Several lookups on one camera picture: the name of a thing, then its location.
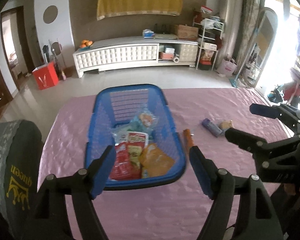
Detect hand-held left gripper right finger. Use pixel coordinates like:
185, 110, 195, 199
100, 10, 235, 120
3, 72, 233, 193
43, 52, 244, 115
189, 145, 284, 240

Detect blue mop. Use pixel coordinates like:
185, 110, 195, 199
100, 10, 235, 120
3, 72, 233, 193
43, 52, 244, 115
229, 26, 260, 88

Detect white tufted TV cabinet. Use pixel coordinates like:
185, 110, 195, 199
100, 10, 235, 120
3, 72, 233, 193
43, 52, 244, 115
72, 36, 199, 78

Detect clear packet orange crackers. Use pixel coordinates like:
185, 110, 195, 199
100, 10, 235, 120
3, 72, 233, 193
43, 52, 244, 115
219, 120, 234, 131

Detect red garment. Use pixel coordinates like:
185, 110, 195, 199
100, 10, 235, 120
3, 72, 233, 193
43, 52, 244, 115
282, 81, 300, 105

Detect brown round wall disc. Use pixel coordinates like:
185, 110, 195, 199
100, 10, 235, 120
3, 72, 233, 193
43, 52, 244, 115
42, 5, 58, 25

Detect standing mirror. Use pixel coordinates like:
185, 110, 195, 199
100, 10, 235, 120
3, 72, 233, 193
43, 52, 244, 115
250, 6, 278, 88

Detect cardboard box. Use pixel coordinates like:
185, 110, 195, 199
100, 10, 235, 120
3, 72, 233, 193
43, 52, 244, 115
174, 24, 199, 40

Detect pink tablecloth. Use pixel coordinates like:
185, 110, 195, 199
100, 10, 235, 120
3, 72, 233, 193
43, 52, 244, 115
39, 87, 294, 240

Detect purple tube snack packet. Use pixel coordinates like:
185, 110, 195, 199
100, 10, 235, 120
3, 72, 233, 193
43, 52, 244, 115
202, 118, 224, 138

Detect red cube box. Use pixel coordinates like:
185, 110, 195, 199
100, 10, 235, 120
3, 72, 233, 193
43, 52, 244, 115
32, 62, 60, 90

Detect clear packet with round cracker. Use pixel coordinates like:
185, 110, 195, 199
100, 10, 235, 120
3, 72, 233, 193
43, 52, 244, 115
131, 110, 158, 132

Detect tall standing air conditioner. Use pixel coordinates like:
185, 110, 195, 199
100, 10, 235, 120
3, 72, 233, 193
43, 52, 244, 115
219, 0, 243, 63

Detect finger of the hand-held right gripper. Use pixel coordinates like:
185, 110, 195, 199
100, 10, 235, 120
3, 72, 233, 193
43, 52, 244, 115
225, 128, 300, 156
249, 103, 300, 128

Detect orange snack packet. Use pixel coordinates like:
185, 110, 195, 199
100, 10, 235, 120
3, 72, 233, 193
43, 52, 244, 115
183, 129, 194, 153

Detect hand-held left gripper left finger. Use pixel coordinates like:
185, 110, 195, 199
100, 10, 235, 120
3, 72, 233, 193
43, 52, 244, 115
32, 145, 117, 240

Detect orange yellow cracker packet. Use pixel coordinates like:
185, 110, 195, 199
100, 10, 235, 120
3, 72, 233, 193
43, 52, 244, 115
140, 142, 175, 179

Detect white shelf rack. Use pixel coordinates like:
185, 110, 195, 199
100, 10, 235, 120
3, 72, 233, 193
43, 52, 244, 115
194, 17, 225, 71

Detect blue plastic basket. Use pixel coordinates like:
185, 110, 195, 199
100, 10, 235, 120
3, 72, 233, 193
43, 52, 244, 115
84, 84, 187, 190

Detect grey chair cover gold print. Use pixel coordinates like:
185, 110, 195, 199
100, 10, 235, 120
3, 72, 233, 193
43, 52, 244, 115
0, 119, 44, 240

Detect red yellow snack packet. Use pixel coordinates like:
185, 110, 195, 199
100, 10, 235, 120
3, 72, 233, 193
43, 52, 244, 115
126, 131, 149, 179

